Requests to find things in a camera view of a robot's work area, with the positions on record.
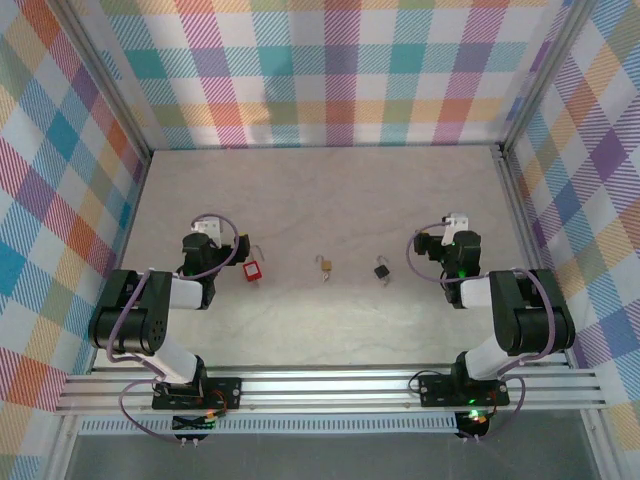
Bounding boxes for red padlock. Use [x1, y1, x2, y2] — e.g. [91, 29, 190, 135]
[242, 244, 267, 284]

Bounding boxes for right controller board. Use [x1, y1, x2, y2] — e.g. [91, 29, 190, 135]
[455, 407, 492, 444]

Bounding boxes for controller board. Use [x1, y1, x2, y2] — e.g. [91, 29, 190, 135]
[455, 407, 492, 444]
[172, 409, 219, 447]

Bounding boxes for left controller board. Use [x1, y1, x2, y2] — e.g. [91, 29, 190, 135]
[172, 409, 219, 447]

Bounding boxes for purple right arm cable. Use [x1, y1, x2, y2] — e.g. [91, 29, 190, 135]
[406, 223, 557, 444]

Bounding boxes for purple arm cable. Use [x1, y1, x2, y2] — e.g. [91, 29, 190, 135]
[406, 223, 557, 444]
[107, 213, 240, 445]

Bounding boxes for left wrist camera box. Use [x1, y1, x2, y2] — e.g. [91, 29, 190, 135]
[193, 214, 222, 236]

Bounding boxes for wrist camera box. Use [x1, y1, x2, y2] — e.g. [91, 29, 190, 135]
[440, 212, 471, 236]
[193, 214, 222, 236]

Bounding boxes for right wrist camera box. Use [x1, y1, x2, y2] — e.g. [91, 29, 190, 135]
[440, 212, 471, 236]

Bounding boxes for aluminium side rail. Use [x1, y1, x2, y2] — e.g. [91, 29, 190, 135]
[492, 143, 574, 371]

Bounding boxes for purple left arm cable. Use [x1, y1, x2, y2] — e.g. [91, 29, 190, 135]
[107, 213, 240, 445]

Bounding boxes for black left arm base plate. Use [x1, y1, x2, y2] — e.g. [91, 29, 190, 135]
[152, 377, 243, 411]

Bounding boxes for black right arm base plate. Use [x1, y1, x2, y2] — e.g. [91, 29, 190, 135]
[418, 373, 510, 407]

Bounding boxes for red and orange wires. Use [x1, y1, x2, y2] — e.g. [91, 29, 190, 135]
[209, 388, 239, 417]

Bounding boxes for aluminium mounting rail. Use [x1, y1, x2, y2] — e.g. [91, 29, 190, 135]
[53, 366, 610, 416]

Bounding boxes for slotted grey cable tray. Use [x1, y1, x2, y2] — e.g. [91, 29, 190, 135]
[78, 413, 460, 436]

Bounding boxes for aluminium frame post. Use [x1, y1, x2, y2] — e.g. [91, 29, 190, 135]
[57, 0, 152, 164]
[499, 0, 591, 156]

